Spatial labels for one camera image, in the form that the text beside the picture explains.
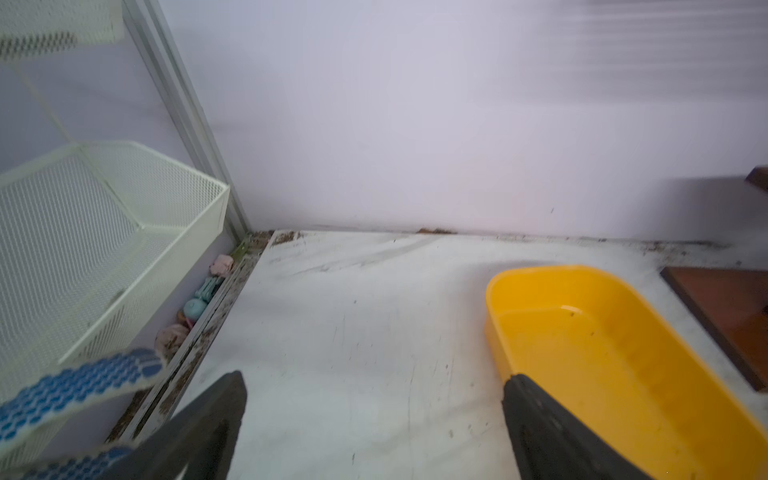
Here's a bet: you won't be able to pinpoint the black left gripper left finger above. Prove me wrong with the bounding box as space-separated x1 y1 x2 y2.
101 371 247 480

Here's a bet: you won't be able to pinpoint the yellow plastic storage box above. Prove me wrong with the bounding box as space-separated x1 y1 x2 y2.
485 265 767 479

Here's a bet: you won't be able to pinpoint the white mesh lower shelf basket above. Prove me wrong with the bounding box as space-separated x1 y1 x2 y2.
0 140 232 469

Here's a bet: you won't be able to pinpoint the aluminium frame post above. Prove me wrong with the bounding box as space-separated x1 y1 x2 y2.
122 0 251 242

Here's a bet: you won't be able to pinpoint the brown wooden display stand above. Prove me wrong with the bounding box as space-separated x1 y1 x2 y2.
661 165 767 393

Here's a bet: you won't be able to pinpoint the small pastel toys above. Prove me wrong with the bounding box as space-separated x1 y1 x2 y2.
155 255 235 360

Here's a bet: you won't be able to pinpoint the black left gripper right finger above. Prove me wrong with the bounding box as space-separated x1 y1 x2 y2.
502 374 648 480

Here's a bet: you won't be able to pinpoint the white mesh shelf basket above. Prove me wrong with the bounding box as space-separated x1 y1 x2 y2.
1 0 125 63
0 140 232 469

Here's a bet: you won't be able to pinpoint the white mesh upper shelf basket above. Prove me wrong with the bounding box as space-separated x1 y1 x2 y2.
1 0 125 63

